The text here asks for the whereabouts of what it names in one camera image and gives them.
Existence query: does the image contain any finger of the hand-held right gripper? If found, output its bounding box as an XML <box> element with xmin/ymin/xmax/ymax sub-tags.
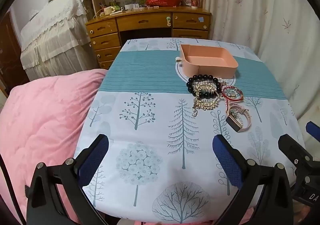
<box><xmin>278</xmin><ymin>134</ymin><xmax>315</xmax><ymax>171</ymax></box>
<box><xmin>306</xmin><ymin>121</ymin><xmax>320</xmax><ymax>142</ymax></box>

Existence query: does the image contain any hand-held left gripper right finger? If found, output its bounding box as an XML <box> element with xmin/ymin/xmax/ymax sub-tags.
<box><xmin>212</xmin><ymin>134</ymin><xmax>292</xmax><ymax>225</ymax></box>

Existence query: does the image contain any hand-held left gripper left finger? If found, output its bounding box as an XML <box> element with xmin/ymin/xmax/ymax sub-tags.
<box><xmin>25</xmin><ymin>134</ymin><xmax>110</xmax><ymax>225</ymax></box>

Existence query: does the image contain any pink strap smartwatch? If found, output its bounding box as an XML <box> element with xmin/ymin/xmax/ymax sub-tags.
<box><xmin>225</xmin><ymin>105</ymin><xmax>252</xmax><ymax>132</ymax></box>

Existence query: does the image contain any flower charm bangle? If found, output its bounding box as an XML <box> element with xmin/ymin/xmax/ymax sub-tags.
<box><xmin>225</xmin><ymin>89</ymin><xmax>240</xmax><ymax>99</ymax></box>

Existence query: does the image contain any red string bracelet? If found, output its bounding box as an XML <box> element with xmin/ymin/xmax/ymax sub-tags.
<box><xmin>221</xmin><ymin>85</ymin><xmax>245</xmax><ymax>102</ymax></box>

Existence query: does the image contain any black bead bracelet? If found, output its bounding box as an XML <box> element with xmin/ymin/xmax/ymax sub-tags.
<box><xmin>186</xmin><ymin>74</ymin><xmax>223</xmax><ymax>100</ymax></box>

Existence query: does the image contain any pink plastic tray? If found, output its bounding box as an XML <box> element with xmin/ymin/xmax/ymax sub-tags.
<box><xmin>175</xmin><ymin>44</ymin><xmax>239</xmax><ymax>78</ymax></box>

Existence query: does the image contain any pink quilted blanket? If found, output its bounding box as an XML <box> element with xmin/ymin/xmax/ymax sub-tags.
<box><xmin>0</xmin><ymin>69</ymin><xmax>109</xmax><ymax>225</ymax></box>

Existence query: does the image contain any tree print tablecloth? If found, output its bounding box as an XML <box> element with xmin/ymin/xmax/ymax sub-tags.
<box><xmin>74</xmin><ymin>37</ymin><xmax>309</xmax><ymax>224</ymax></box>

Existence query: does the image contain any round white floral mat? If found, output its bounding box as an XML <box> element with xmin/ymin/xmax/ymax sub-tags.
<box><xmin>175</xmin><ymin>61</ymin><xmax>237</xmax><ymax>88</ymax></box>

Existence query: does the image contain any white leaf print curtain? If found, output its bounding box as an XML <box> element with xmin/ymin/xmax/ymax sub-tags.
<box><xmin>204</xmin><ymin>0</ymin><xmax>320</xmax><ymax>128</ymax></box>

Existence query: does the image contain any brown wooden door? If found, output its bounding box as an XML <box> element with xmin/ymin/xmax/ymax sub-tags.
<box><xmin>0</xmin><ymin>11</ymin><xmax>30</xmax><ymax>90</ymax></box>

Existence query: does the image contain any lace covered piano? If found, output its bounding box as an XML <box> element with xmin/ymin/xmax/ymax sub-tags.
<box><xmin>19</xmin><ymin>0</ymin><xmax>97</xmax><ymax>82</ymax></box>

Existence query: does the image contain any wooden desk with drawers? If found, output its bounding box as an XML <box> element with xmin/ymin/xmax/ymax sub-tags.
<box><xmin>85</xmin><ymin>6</ymin><xmax>212</xmax><ymax>70</ymax></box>

